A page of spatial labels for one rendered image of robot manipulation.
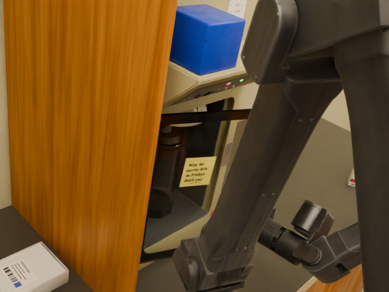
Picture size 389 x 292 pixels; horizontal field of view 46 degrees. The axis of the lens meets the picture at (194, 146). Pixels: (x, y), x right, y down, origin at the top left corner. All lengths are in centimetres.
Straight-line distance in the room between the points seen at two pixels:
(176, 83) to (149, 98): 8
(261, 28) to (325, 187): 136
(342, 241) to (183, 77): 42
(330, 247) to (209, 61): 41
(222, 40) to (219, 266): 39
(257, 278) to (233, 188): 75
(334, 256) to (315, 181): 84
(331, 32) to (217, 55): 49
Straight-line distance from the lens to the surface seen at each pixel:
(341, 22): 31
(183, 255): 73
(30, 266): 114
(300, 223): 95
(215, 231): 57
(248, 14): 102
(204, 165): 101
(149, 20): 72
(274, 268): 128
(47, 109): 103
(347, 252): 89
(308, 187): 166
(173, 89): 81
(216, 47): 79
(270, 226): 97
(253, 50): 38
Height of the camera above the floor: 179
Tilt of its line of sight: 30 degrees down
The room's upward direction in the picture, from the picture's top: 11 degrees clockwise
